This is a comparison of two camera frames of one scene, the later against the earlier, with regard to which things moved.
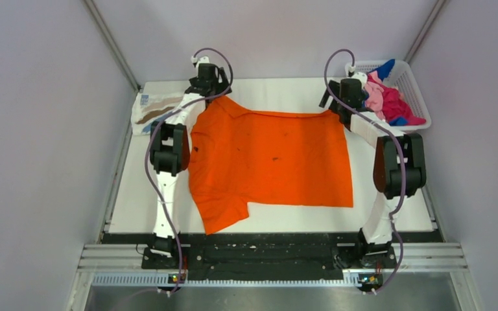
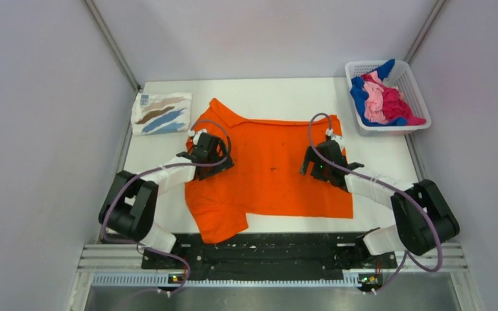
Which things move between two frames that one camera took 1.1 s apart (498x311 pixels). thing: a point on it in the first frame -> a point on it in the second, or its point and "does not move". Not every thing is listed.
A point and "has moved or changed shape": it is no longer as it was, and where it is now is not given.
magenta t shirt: [394, 104] does not move
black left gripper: [222, 86] -> [216, 169]
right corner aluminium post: [423, 32] does not move
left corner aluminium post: [92, 7] does not move
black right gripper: [325, 100] -> [310, 156]
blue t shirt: [382, 72] does not move
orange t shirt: [237, 159] has moved or changed shape
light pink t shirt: [374, 100] does not move
